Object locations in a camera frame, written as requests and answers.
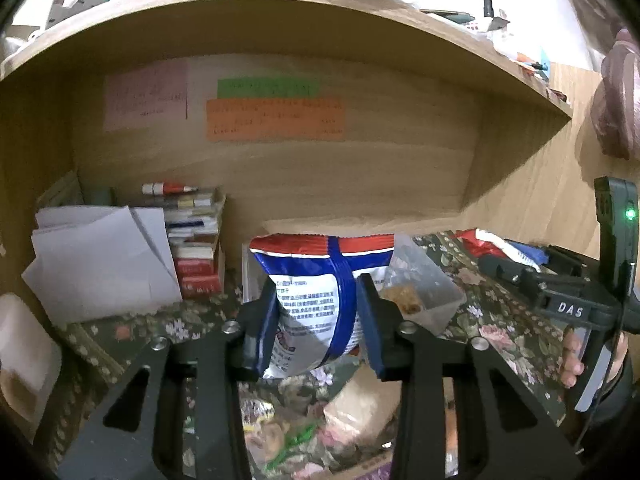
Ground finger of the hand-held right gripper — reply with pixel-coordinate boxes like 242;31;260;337
542;244;586;279
477;253;540;297

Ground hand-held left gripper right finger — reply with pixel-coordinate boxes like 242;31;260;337
355;272;583;480

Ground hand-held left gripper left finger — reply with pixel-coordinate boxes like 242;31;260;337
57;277;279;480

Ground red white snack packet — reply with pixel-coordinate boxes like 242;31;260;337
452;228;546;267

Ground blue white snack bag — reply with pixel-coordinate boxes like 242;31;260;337
249;232;396;380

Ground clear plastic container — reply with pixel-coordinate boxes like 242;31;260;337
381;234;468;337

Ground person's right hand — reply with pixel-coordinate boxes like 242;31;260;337
560;325;586;390

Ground dark floral tablecloth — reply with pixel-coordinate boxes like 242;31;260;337
50;230;571;480

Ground stack of books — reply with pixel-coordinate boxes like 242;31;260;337
132;187;227;301

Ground pile of snack packets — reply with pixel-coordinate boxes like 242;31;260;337
240;367;458;480

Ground cardboard box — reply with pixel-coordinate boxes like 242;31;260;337
320;452;401;480

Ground red white marker pen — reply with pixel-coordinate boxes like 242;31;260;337
142;182;198;197

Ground white paper sheets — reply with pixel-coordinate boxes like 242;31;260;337
21;205;183;323

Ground pink striped curtain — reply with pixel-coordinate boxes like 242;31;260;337
540;0;640;161

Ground orange sticky note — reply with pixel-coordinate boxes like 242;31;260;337
206;99;346;142

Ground white rounded object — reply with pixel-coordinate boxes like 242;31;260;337
0;292;63;433

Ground green sticky note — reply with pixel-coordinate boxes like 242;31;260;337
216;77;321;99

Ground pink sticky note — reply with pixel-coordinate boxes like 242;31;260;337
103;60;190;132

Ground wooden shelf unit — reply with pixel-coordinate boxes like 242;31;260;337
0;0;640;321

